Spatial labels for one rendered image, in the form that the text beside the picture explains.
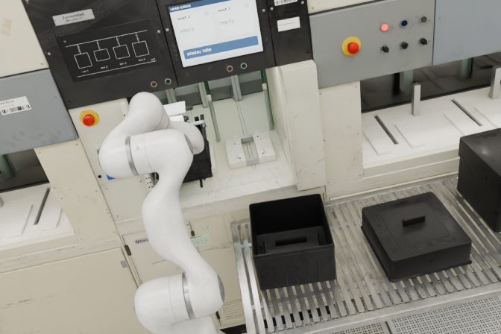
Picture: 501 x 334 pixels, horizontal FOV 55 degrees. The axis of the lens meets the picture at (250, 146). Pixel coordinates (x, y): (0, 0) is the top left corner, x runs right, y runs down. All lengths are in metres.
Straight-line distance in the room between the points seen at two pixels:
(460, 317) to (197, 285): 1.68
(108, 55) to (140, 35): 0.13
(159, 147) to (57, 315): 1.46
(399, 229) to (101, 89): 1.15
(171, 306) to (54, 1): 0.98
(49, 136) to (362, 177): 1.24
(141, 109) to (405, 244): 1.00
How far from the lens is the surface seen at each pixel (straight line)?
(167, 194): 1.19
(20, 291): 2.40
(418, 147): 2.19
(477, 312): 2.71
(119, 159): 1.19
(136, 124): 1.26
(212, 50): 1.68
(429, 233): 1.80
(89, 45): 1.69
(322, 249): 1.66
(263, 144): 2.23
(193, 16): 1.64
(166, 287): 1.29
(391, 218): 1.84
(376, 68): 1.84
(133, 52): 1.69
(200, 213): 2.04
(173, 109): 1.88
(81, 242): 2.16
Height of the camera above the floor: 2.10
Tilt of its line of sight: 33 degrees down
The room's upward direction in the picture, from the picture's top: 11 degrees counter-clockwise
